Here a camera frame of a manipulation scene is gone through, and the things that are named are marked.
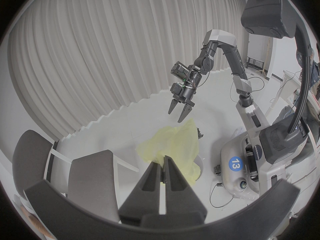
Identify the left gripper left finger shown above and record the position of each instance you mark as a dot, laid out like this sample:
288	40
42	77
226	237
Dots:
140	196

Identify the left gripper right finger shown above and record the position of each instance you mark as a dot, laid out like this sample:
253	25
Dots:
182	199

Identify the black plastic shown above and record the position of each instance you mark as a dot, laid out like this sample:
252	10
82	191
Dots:
200	134

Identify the white chair with grey seat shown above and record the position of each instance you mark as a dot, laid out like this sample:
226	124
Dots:
92	176

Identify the yellow plastic bag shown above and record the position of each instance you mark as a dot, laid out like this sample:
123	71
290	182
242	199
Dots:
175	146

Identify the white trash bin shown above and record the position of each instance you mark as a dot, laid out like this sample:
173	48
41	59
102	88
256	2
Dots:
201	166

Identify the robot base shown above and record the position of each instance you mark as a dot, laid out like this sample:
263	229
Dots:
233	179

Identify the white curtain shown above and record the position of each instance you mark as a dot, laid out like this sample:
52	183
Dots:
112	46

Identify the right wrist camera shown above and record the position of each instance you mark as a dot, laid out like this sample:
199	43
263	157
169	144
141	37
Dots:
176	88

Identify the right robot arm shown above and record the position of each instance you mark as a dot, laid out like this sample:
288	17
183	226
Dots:
228	40

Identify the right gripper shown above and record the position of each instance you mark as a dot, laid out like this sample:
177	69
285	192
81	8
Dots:
187	95

